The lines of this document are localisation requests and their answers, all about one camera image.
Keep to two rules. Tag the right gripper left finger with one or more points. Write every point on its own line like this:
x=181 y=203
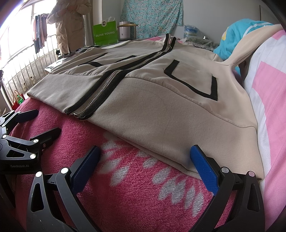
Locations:
x=43 y=212

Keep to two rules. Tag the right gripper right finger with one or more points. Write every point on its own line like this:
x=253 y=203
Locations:
x=247 y=212

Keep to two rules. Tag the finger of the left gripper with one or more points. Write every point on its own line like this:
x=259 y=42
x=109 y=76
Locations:
x=33 y=145
x=12 y=118

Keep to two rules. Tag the beige zip-up hooded jacket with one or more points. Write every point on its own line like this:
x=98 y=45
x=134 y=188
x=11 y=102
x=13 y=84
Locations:
x=163 y=97

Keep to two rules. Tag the hanging clothes at window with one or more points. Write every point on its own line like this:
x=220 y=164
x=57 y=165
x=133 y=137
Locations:
x=39 y=31

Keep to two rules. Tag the red bag on floor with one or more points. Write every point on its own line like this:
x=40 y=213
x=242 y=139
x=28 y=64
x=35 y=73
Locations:
x=18 y=99

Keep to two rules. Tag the pink floral fleece blanket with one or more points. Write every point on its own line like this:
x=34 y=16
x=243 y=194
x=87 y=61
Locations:
x=129 y=190

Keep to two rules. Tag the person in beige jacket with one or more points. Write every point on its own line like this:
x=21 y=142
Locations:
x=68 y=19

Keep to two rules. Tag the pink white striped quilt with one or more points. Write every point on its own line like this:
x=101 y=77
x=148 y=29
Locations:
x=265 y=85

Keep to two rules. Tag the wooden side stand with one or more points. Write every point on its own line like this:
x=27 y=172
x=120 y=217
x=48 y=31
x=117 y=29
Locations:
x=133 y=30

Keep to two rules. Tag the teal floral hanging cloth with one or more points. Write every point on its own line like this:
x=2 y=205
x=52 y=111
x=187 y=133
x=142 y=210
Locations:
x=153 y=17

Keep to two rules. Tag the dark patterned plastic-wrapped bundle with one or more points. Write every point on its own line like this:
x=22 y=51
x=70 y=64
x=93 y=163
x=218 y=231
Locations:
x=199 y=42

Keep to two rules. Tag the blue cartoon pillow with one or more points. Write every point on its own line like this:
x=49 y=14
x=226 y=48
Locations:
x=234 y=33

